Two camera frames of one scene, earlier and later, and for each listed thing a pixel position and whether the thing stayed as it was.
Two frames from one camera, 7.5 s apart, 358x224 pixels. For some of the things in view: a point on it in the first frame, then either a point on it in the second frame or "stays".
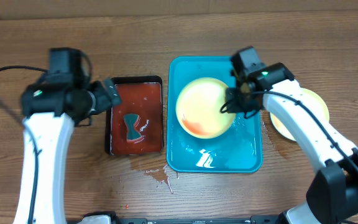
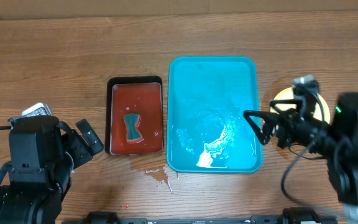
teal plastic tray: (238, 150) stays
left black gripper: (104, 104) -> (81, 154)
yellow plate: (198, 109) -> (288, 93)
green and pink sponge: (130, 121) stays
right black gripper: (233, 105) -> (284, 128)
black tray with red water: (142, 96) stays
